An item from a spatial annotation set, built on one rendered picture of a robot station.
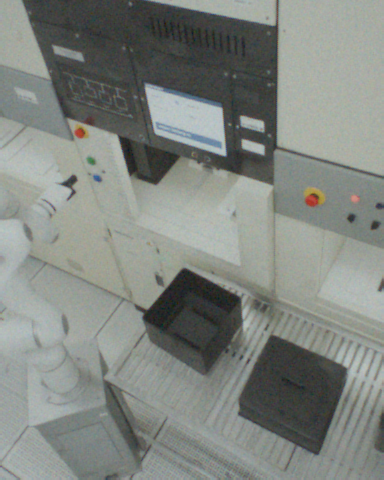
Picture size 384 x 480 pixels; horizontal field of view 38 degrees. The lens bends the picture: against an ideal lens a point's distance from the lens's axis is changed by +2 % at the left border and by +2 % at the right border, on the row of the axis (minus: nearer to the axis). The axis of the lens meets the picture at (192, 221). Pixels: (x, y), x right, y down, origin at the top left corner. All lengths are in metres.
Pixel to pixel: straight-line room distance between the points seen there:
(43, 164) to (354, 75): 1.83
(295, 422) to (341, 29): 1.22
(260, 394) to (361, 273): 0.62
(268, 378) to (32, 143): 1.77
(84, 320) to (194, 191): 1.14
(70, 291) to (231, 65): 2.17
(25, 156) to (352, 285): 1.74
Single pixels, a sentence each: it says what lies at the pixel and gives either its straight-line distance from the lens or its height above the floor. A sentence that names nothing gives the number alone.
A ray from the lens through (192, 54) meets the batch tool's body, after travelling 1.64.
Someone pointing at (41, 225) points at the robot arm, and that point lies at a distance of 2.02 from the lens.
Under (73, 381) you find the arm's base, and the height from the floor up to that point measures 0.80.
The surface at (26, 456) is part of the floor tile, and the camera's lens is 3.06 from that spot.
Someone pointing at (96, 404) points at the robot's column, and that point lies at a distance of 2.19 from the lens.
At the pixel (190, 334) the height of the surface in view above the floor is 0.77.
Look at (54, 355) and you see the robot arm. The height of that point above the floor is 1.01.
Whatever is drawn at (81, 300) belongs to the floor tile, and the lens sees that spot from 3.38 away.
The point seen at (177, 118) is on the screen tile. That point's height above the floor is 1.57.
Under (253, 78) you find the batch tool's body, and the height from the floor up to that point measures 1.79.
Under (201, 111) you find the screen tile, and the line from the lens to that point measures 1.75.
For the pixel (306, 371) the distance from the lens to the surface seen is 2.04.
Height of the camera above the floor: 2.70
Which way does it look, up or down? 49 degrees down
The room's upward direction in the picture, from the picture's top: 10 degrees counter-clockwise
